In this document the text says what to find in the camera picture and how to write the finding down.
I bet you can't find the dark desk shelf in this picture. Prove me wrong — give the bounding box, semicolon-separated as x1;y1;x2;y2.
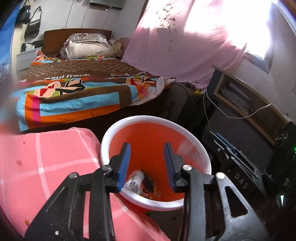
202;65;290;163

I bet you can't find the pink checked blanket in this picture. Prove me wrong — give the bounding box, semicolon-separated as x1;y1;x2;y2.
0;127;171;241

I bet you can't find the cream pillow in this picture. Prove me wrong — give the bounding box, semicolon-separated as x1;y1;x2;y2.
60;42;116;59

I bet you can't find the black hanging bag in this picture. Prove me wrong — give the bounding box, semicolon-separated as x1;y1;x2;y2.
17;3;30;24

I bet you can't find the window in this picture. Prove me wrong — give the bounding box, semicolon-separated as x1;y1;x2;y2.
244;44;273;75

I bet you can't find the blue snack packet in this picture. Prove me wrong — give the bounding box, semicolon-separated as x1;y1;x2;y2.
141;175;162;199

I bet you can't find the white cable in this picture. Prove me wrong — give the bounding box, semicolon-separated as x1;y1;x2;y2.
203;89;273;139

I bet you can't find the grey hanging tote bag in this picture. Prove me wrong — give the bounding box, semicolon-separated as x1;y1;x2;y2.
24;6;42;37

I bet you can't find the dark wooden headboard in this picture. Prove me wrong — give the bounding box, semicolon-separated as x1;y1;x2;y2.
43;28;112;57

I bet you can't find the blue dotted fabric wardrobe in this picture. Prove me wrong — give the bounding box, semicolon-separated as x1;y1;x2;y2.
0;0;26;81

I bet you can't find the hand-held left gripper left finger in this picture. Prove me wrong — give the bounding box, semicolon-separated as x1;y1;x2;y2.
24;142;131;241

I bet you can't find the colourful patchwork quilt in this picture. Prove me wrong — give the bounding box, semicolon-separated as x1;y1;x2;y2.
10;51;176;132

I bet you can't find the orange bucket with white rim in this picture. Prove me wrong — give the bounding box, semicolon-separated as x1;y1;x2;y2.
100;116;212;211

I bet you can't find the cream bundled blanket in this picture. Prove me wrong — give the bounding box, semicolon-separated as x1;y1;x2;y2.
107;38;123;58

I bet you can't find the pink curtain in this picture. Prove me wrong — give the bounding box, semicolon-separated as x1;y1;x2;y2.
121;0;248;91

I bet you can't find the wall-mounted grey television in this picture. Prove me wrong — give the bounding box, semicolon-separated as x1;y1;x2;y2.
89;0;126;10

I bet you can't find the patterned pillow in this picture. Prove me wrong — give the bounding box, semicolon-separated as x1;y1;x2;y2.
63;33;109;48

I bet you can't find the dark mesh cloth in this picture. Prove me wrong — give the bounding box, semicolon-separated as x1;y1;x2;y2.
159;82;197;121

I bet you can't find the white printed wrapper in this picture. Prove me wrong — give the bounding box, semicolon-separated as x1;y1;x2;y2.
124;170;146;193

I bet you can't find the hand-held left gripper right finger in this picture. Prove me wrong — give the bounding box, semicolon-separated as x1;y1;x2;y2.
164;142;258;241

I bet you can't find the white nightstand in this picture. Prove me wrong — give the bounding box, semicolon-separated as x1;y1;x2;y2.
16;50;42;75

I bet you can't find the stack of papers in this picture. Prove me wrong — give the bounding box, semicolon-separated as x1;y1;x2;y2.
220;82;253;114

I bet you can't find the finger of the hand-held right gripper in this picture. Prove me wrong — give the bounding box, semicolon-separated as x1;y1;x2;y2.
215;132;256;173
209;130;234;163

